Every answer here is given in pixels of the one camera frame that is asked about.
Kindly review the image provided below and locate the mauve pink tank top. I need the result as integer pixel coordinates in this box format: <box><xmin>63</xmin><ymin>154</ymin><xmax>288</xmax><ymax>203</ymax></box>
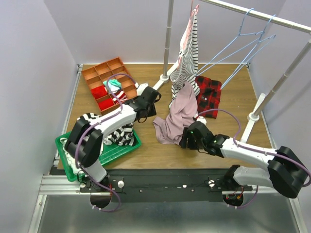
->
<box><xmin>153</xmin><ymin>82</ymin><xmax>198</xmax><ymax>145</ymax></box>

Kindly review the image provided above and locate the light blue hanger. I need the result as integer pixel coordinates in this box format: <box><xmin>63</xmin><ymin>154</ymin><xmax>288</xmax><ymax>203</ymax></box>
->
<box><xmin>221</xmin><ymin>13</ymin><xmax>276</xmax><ymax>90</ymax></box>
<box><xmin>195</xmin><ymin>8</ymin><xmax>265</xmax><ymax>77</ymax></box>

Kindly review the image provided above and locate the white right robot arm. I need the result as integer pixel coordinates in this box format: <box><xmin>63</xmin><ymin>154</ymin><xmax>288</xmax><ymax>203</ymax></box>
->
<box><xmin>179</xmin><ymin>121</ymin><xmax>310</xmax><ymax>199</ymax></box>

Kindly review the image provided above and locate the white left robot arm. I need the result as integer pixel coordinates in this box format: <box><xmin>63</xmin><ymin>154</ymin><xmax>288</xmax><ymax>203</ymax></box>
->
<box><xmin>64</xmin><ymin>86</ymin><xmax>161</xmax><ymax>192</ymax></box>

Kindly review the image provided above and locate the red white striped sock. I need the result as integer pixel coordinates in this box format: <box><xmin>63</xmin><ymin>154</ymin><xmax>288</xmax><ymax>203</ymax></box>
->
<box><xmin>112</xmin><ymin>90</ymin><xmax>128</xmax><ymax>104</ymax></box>

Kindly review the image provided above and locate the teal and white sock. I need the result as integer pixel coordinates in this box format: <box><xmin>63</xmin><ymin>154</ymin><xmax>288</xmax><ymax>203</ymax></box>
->
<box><xmin>103</xmin><ymin>79</ymin><xmax>122</xmax><ymax>93</ymax></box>

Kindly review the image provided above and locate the black white striped garment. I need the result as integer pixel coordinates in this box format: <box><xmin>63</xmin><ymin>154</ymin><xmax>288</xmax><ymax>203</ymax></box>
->
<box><xmin>77</xmin><ymin>113</ymin><xmax>135</xmax><ymax>146</ymax></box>

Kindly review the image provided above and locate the red black plaid shirt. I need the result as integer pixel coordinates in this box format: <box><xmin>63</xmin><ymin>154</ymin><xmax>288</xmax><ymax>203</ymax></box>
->
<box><xmin>195</xmin><ymin>76</ymin><xmax>222</xmax><ymax>113</ymax></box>

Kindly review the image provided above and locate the red sock lower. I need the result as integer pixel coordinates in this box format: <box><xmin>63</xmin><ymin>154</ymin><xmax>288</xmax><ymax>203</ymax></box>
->
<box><xmin>98</xmin><ymin>98</ymin><xmax>114</xmax><ymax>111</ymax></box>

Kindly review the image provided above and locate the red sock upper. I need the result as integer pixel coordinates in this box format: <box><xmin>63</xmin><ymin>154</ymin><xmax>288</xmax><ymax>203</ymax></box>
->
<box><xmin>91</xmin><ymin>85</ymin><xmax>107</xmax><ymax>100</ymax></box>

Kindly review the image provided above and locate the brown compartment organizer tray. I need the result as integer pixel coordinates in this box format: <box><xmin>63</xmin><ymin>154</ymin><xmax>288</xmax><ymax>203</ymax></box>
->
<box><xmin>82</xmin><ymin>57</ymin><xmax>139</xmax><ymax>115</ymax></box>

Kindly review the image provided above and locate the white striped hanging shirt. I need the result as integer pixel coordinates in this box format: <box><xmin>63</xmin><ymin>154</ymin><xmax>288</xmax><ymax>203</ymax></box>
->
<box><xmin>168</xmin><ymin>14</ymin><xmax>201</xmax><ymax>110</ymax></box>

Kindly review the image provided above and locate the green plastic laundry basket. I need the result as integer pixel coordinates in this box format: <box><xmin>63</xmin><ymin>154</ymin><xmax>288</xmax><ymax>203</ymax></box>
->
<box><xmin>55</xmin><ymin>130</ymin><xmax>141</xmax><ymax>182</ymax></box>

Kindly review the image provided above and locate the white clothes rack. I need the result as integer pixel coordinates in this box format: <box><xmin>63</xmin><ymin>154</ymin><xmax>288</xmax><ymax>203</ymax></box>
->
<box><xmin>154</xmin><ymin>0</ymin><xmax>311</xmax><ymax>143</ymax></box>

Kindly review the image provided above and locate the white garment in basket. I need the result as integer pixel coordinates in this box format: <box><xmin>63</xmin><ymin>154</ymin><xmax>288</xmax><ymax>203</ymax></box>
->
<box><xmin>60</xmin><ymin>137</ymin><xmax>82</xmax><ymax>175</ymax></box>

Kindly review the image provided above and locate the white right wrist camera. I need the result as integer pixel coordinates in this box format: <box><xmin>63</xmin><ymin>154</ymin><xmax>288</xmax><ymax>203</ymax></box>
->
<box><xmin>193</xmin><ymin>114</ymin><xmax>207</xmax><ymax>125</ymax></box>

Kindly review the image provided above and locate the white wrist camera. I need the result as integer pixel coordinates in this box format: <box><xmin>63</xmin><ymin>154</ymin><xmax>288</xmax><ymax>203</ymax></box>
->
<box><xmin>193</xmin><ymin>114</ymin><xmax>207</xmax><ymax>125</ymax></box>
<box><xmin>137</xmin><ymin>83</ymin><xmax>149</xmax><ymax>96</ymax></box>

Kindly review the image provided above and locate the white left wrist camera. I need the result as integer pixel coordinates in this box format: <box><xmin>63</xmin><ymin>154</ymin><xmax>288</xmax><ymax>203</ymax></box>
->
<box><xmin>137</xmin><ymin>83</ymin><xmax>149</xmax><ymax>96</ymax></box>

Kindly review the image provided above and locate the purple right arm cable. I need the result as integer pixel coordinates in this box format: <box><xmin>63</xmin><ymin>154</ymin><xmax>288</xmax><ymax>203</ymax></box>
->
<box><xmin>197</xmin><ymin>108</ymin><xmax>311</xmax><ymax>185</ymax></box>

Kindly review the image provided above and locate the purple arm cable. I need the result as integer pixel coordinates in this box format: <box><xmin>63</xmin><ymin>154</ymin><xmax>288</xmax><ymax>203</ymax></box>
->
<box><xmin>197</xmin><ymin>108</ymin><xmax>311</xmax><ymax>185</ymax></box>
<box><xmin>75</xmin><ymin>72</ymin><xmax>140</xmax><ymax>175</ymax></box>

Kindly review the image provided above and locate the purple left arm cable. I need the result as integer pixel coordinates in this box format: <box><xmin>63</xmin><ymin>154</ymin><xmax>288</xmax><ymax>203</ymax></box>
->
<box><xmin>75</xmin><ymin>72</ymin><xmax>140</xmax><ymax>175</ymax></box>

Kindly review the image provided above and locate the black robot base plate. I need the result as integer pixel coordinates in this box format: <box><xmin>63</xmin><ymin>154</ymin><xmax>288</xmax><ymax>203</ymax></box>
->
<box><xmin>80</xmin><ymin>168</ymin><xmax>253</xmax><ymax>207</ymax></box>

